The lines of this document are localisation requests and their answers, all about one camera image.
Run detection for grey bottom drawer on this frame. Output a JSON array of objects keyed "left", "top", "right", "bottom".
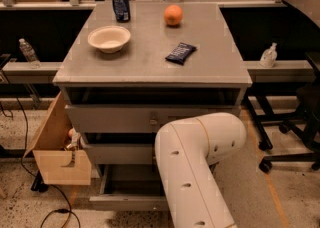
[{"left": 89, "top": 164, "right": 169, "bottom": 211}]

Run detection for grey drawer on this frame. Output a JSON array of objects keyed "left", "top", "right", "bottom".
[
  {"left": 81, "top": 133, "right": 155, "bottom": 165},
  {"left": 65, "top": 105, "right": 241, "bottom": 133},
  {"left": 89, "top": 164, "right": 169, "bottom": 211}
]

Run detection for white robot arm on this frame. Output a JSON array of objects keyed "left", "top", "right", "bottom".
[{"left": 155, "top": 113, "right": 247, "bottom": 228}]

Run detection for grey drawer cabinet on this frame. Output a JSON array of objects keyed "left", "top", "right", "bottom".
[{"left": 53, "top": 0, "right": 253, "bottom": 190}]

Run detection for grey top drawer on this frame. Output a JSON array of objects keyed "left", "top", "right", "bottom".
[{"left": 65, "top": 105, "right": 241, "bottom": 133}]

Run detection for grey middle drawer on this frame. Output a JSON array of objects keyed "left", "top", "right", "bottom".
[{"left": 81, "top": 133, "right": 155, "bottom": 165}]

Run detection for dark blue snack packet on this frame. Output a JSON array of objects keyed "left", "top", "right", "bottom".
[{"left": 165, "top": 43, "right": 197, "bottom": 65}]

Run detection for white bowl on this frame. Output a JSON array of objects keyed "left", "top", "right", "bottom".
[{"left": 87, "top": 26, "right": 131, "bottom": 53}]

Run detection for orange fruit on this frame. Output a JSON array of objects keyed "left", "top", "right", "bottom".
[{"left": 164, "top": 5, "right": 183, "bottom": 26}]

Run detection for items inside cardboard box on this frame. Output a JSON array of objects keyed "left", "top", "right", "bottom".
[{"left": 65, "top": 128, "right": 80, "bottom": 151}]

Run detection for blue soda can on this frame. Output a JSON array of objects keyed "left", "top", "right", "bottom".
[{"left": 112, "top": 0, "right": 131, "bottom": 22}]

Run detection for hand sanitizer pump bottle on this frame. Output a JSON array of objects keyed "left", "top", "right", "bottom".
[{"left": 260, "top": 43, "right": 277, "bottom": 68}]

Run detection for cardboard box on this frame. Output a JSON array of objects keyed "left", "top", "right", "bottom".
[{"left": 25, "top": 93, "right": 91, "bottom": 185}]

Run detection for clear water bottle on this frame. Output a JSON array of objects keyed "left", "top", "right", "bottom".
[{"left": 19, "top": 38, "right": 41, "bottom": 69}]

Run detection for black office chair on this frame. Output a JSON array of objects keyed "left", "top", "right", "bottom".
[{"left": 258, "top": 51, "right": 320, "bottom": 174}]

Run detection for black floor cable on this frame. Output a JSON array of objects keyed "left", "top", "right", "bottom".
[{"left": 0, "top": 71, "right": 82, "bottom": 228}]

